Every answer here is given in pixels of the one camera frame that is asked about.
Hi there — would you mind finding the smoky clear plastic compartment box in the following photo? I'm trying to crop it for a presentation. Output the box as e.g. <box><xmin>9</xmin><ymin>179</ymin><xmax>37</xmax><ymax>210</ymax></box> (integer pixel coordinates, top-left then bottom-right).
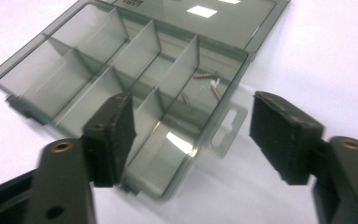
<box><xmin>0</xmin><ymin>0</ymin><xmax>292</xmax><ymax>202</ymax></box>

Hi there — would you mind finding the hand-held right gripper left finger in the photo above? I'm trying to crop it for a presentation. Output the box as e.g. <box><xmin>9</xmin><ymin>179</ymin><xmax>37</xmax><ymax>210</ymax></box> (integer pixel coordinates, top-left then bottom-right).
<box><xmin>82</xmin><ymin>91</ymin><xmax>137</xmax><ymax>189</ymax></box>

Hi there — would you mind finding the small metal screw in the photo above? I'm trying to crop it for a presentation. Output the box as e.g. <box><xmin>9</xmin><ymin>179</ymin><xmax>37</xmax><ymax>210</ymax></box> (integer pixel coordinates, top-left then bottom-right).
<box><xmin>193</xmin><ymin>71</ymin><xmax>220</xmax><ymax>80</ymax></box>
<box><xmin>210</xmin><ymin>83</ymin><xmax>223</xmax><ymax>101</ymax></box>

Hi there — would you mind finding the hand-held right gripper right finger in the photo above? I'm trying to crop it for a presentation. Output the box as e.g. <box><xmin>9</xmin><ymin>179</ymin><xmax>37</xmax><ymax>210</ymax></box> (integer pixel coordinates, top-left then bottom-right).
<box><xmin>248</xmin><ymin>91</ymin><xmax>325</xmax><ymax>187</ymax></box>

